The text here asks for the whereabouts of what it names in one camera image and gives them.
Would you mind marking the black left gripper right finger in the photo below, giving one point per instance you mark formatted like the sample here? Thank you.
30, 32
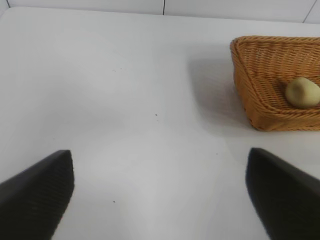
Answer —
287, 200

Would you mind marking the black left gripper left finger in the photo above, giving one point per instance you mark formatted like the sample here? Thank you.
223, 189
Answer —
32, 200

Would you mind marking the pale green egg yolk pastry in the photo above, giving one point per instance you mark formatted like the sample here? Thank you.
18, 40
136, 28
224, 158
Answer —
302, 93

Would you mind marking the tan woven wicker basket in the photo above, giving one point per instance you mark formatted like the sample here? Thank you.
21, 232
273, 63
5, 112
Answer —
262, 75

